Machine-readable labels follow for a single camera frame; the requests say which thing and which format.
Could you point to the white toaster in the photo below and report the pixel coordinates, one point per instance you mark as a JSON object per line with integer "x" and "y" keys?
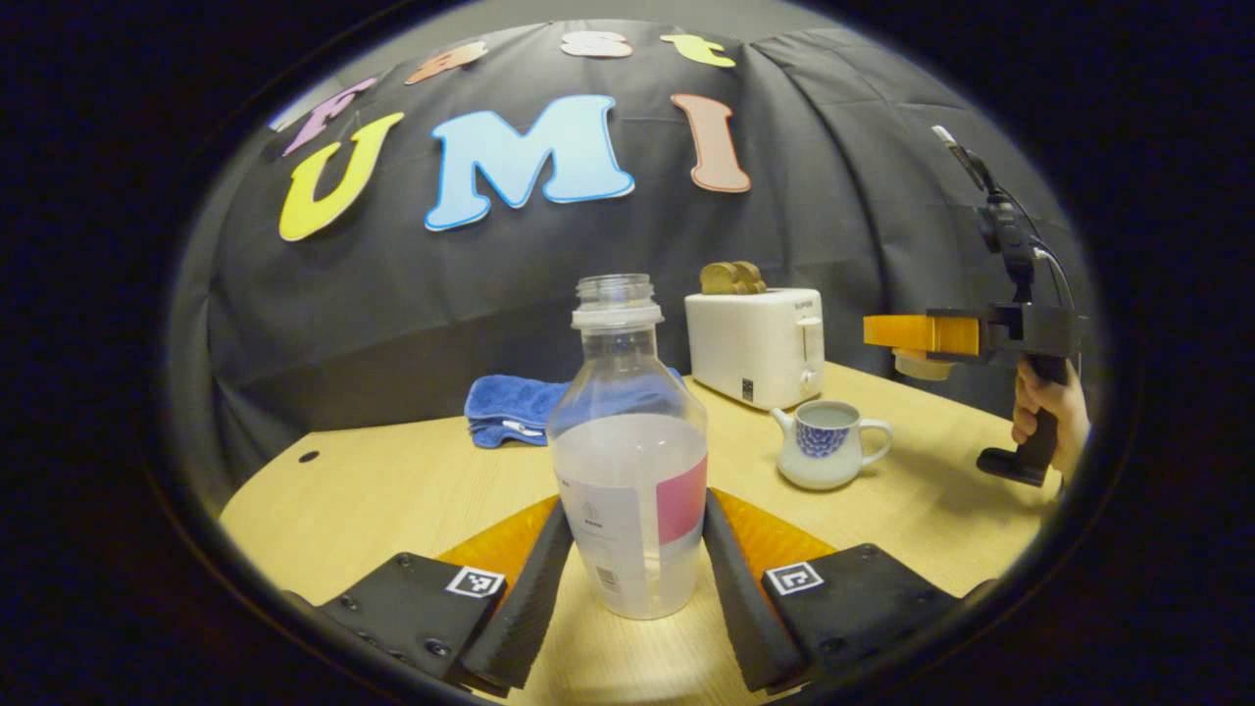
{"x": 750, "y": 343}

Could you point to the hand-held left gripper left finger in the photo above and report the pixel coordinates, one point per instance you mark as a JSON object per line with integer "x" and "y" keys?
{"x": 529, "y": 608}

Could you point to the brown toast slice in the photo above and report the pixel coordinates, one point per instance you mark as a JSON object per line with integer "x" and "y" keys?
{"x": 718, "y": 279}
{"x": 753, "y": 278}

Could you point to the blue folded towel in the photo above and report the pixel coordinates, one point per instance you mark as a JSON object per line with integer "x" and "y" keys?
{"x": 510, "y": 404}

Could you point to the white blue-flower teacup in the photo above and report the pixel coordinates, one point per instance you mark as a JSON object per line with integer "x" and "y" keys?
{"x": 819, "y": 461}

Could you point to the clear plastic water bottle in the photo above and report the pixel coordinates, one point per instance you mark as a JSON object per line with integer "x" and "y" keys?
{"x": 627, "y": 490}

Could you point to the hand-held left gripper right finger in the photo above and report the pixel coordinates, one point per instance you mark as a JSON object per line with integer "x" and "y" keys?
{"x": 740, "y": 608}

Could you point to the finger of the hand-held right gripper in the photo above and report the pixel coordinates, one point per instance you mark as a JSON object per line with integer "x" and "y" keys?
{"x": 922, "y": 333}

